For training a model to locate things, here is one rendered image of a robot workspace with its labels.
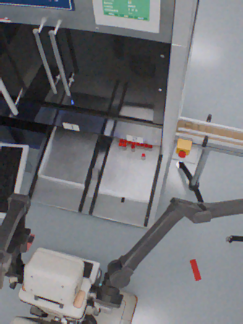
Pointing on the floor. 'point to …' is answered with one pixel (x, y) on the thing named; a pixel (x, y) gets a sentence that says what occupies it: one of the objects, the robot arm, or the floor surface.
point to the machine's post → (176, 78)
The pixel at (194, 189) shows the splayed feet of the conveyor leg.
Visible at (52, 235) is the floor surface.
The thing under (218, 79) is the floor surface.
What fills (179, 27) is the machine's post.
